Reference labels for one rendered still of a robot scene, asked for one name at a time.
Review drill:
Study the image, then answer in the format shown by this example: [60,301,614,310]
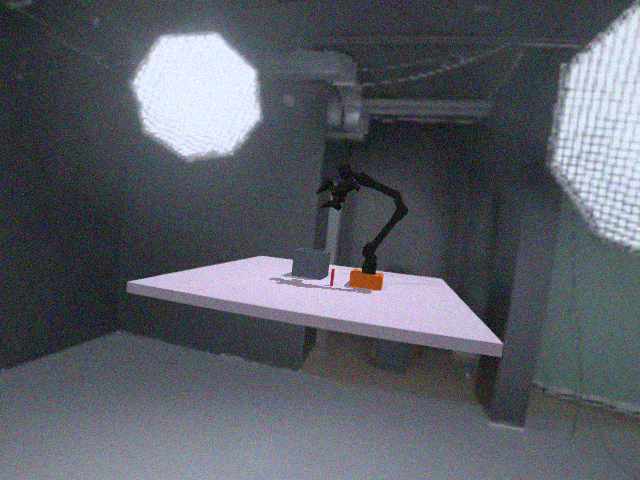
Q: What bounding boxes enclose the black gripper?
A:
[316,176,347,211]

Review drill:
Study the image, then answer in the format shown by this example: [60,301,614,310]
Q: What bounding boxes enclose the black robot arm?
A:
[338,163,408,275]

